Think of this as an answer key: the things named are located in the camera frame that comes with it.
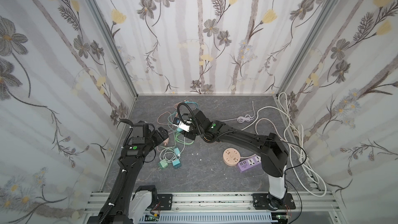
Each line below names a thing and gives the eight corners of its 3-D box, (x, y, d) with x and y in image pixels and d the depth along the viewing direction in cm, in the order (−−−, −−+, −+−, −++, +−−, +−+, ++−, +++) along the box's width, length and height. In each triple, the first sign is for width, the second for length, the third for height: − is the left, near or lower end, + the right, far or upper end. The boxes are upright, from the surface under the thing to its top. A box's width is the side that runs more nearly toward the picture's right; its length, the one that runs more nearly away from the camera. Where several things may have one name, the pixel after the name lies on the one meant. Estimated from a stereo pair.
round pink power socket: (223, 166, 88) (224, 163, 85) (222, 150, 94) (223, 147, 91) (240, 166, 88) (241, 164, 85) (237, 150, 94) (239, 147, 91)
